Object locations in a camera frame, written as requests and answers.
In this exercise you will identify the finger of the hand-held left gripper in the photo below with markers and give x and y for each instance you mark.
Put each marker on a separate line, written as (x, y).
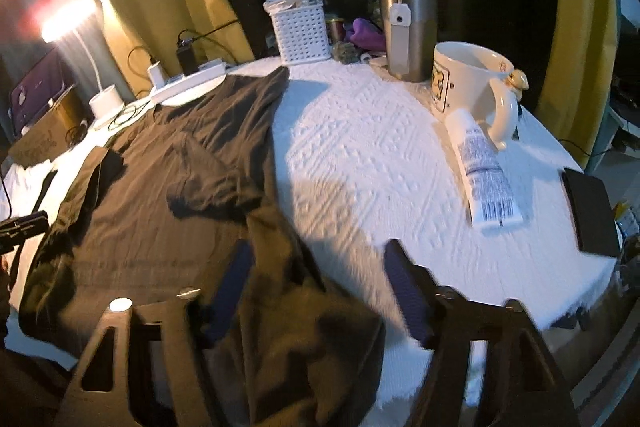
(22, 227)

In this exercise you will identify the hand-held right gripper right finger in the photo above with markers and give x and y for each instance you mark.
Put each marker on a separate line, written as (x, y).
(407, 299)

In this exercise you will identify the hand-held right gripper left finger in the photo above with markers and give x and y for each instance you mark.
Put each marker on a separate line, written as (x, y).
(229, 287)

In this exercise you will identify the dark olive t-shirt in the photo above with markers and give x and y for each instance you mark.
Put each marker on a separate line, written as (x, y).
(165, 187)

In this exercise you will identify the white cream tube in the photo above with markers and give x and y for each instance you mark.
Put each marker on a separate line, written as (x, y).
(482, 172)

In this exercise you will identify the purple box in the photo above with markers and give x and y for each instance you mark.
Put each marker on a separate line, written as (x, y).
(35, 79)

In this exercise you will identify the white textured tablecloth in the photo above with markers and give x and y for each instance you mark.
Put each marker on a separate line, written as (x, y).
(365, 157)

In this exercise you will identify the white charger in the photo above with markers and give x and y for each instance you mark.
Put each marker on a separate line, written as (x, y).
(156, 74)

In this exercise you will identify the white power strip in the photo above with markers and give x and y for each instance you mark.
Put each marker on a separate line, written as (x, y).
(192, 79)

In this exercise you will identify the white desk lamp base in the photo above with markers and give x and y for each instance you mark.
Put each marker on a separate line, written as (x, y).
(70, 17)

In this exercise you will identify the white printed mug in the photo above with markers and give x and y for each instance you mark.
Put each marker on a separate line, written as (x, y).
(462, 77)

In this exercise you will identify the black charger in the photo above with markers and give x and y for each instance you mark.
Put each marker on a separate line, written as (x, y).
(187, 57)

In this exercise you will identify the white perforated basket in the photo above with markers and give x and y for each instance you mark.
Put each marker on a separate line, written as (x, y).
(300, 34)

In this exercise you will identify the stainless steel tumbler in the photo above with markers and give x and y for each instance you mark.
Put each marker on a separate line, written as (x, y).
(417, 32)

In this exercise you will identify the purple cloth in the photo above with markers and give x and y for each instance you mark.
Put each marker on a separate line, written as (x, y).
(365, 34)

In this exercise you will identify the white hanging tag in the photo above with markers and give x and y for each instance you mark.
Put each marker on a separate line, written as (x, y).
(400, 14)

